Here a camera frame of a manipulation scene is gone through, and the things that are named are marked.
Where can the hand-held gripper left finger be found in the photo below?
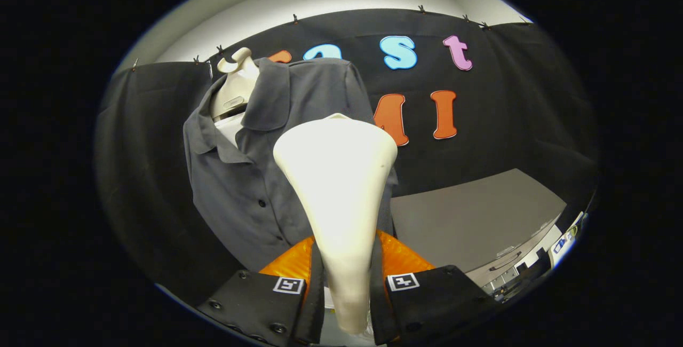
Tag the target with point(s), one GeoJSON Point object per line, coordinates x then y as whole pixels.
{"type": "Point", "coordinates": [315, 309]}

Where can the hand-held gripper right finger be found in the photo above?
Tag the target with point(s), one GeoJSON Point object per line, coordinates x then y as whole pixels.
{"type": "Point", "coordinates": [380, 309]}

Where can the white garment steamer head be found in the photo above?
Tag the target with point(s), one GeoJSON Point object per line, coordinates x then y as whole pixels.
{"type": "Point", "coordinates": [336, 187]}

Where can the grey button shirt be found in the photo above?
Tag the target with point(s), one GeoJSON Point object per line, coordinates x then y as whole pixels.
{"type": "Point", "coordinates": [251, 187]}

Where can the cream plastic clothes hanger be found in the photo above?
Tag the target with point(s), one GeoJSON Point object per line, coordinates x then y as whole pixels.
{"type": "Point", "coordinates": [235, 91]}

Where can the beige cabinet with grey top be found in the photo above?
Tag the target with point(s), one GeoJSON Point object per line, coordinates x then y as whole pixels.
{"type": "Point", "coordinates": [469, 219]}

